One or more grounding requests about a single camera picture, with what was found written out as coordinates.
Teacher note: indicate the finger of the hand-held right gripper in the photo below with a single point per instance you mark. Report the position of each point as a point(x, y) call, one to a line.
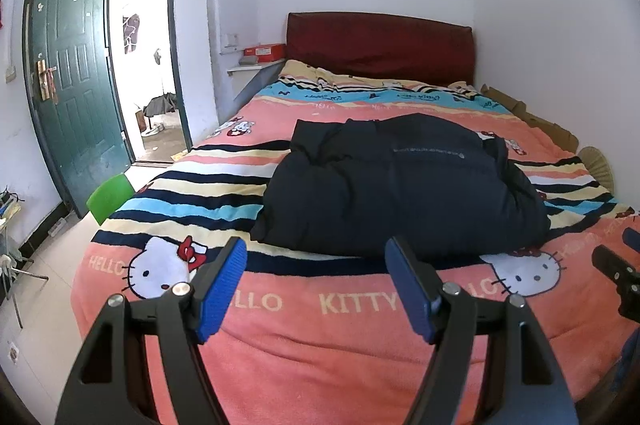
point(632, 239)
point(625, 277)

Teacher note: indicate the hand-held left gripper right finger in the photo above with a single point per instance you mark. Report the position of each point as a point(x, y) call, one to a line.
point(412, 290)

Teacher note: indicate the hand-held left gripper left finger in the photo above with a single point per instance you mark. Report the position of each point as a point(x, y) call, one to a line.
point(222, 290)

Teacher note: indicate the black hooded puffer jacket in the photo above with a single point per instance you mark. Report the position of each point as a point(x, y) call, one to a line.
point(400, 190)

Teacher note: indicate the woven hand fan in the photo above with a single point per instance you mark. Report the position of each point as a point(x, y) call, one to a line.
point(597, 167)

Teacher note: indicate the pink striped cartoon cat blanket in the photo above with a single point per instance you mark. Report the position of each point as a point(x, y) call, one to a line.
point(325, 355)

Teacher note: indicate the brown cardboard sheet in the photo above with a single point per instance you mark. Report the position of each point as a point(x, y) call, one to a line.
point(545, 125)

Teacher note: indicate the green plastic chair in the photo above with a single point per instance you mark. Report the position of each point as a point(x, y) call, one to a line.
point(110, 197)

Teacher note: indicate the white power strip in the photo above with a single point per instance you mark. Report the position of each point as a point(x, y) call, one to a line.
point(58, 226)

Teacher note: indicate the dark cloth outside door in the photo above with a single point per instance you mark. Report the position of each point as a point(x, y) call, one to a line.
point(160, 104)

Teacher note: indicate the white bedside shelf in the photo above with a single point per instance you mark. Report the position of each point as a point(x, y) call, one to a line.
point(252, 67)

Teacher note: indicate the cluttered wooden side table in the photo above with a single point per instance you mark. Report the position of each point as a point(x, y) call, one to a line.
point(7, 215)

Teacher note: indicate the red cardboard box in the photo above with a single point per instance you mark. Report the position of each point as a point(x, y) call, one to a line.
point(265, 51)

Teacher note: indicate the dark red bed headboard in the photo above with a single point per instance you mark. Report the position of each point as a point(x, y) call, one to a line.
point(380, 47)

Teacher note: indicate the dark green metal door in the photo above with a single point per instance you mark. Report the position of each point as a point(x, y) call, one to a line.
point(75, 70)

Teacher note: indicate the green door frame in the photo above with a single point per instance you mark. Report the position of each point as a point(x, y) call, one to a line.
point(182, 115)

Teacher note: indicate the low wall outlet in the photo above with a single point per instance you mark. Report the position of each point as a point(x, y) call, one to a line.
point(13, 351)

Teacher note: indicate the white wall socket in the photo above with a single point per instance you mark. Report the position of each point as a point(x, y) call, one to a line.
point(230, 40)

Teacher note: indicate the white wall switch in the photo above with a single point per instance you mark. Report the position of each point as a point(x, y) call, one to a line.
point(9, 75)

